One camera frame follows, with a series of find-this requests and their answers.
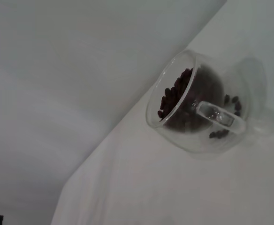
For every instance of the coffee bean pile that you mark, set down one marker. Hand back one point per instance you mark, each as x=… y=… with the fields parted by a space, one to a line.
x=174 y=93

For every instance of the clear double-walled glass cup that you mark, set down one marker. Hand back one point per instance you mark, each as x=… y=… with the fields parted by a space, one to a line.
x=221 y=117

